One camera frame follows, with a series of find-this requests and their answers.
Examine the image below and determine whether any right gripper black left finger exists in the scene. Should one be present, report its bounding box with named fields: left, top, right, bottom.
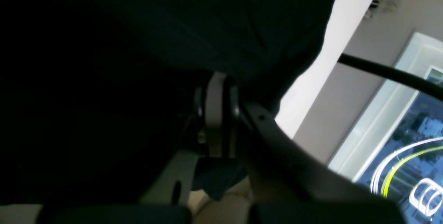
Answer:
left=138, top=72, right=227, bottom=224

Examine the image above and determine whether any black cable near window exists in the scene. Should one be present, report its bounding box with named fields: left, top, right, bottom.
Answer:
left=337, top=53, right=443, bottom=100

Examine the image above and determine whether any black T-shirt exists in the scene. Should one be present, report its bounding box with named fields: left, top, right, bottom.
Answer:
left=1, top=0, right=335, bottom=205

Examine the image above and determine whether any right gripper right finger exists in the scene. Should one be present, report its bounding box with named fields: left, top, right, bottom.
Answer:
left=229, top=86, right=405, bottom=224

